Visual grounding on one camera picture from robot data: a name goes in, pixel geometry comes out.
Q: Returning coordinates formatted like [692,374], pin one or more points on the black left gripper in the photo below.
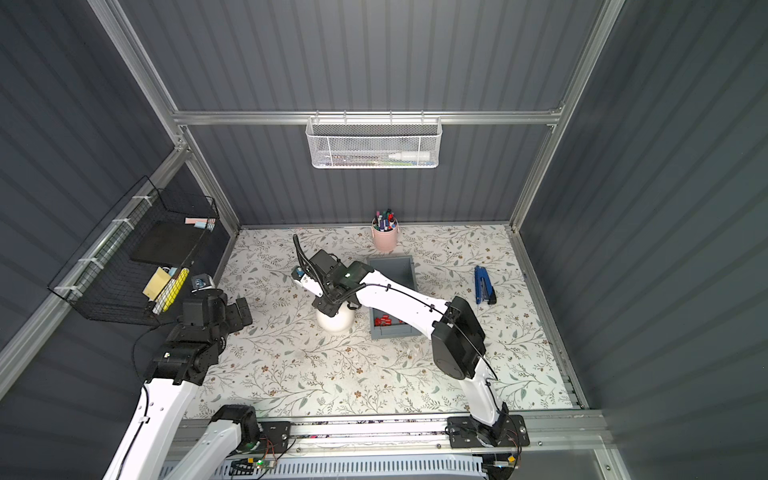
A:
[201,309]

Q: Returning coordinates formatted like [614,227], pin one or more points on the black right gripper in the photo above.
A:
[316,274]

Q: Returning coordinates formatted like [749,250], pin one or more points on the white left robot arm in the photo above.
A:
[172,379]

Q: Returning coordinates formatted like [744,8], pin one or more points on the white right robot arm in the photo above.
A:
[455,334]

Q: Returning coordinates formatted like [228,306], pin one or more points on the white dome with screws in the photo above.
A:
[340,322]

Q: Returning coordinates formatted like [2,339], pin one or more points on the grey plastic bin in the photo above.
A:
[384,321]

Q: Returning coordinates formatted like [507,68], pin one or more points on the pink pen cup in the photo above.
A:
[385,231]

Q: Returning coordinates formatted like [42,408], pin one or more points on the blue stapler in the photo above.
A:
[484,291]

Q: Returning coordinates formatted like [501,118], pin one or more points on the white marker in basket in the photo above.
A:
[411,156]

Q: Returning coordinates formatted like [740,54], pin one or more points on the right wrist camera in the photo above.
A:
[303,279]

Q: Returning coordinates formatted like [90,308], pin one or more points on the black wire wall basket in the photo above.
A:
[159,227]

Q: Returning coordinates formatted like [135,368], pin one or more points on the white wire wall basket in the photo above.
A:
[347,145]

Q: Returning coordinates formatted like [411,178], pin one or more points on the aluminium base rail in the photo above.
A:
[548,430]

